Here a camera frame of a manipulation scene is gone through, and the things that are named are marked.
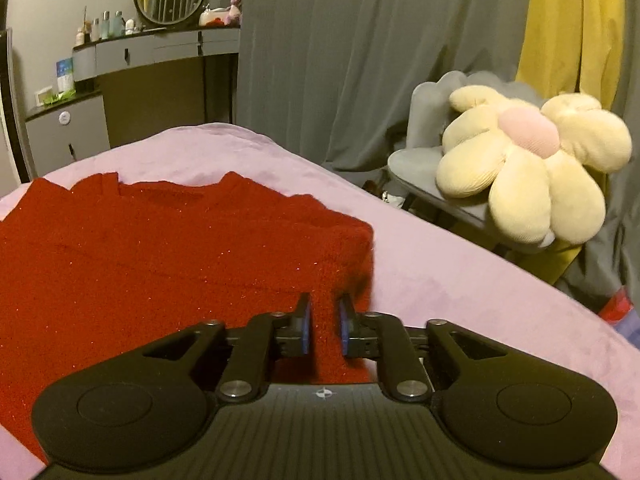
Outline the grey vanity dresser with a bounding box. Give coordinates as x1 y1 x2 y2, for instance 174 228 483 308
72 26 242 149

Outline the white standing panel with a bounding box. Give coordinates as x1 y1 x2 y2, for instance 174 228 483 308
0 29 32 186

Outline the row of cosmetic bottles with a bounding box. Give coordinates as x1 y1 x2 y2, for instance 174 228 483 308
75 6 147 44

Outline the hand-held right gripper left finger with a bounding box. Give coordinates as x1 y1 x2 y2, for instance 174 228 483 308
142 292 315 403

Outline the blue and white box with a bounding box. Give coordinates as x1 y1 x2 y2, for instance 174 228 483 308
55 58 75 92

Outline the grey chair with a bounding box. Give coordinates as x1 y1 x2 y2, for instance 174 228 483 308
387 71 557 256

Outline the small grey cabinet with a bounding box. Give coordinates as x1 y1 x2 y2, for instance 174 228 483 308
25 91 111 177

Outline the red knit sweater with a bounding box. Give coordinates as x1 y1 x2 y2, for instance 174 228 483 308
0 171 376 466

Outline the yellow curtain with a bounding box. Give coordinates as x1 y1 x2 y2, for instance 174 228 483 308
515 0 628 286

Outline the cream flower plush pillow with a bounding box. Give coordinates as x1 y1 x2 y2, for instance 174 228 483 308
435 85 633 246

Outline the pink blanket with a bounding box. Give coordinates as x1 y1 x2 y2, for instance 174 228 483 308
0 122 640 480

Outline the red and blue cloth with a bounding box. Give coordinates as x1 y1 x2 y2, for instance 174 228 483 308
597 287 640 351

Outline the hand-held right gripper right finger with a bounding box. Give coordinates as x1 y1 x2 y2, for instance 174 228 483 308
338 295 506 403

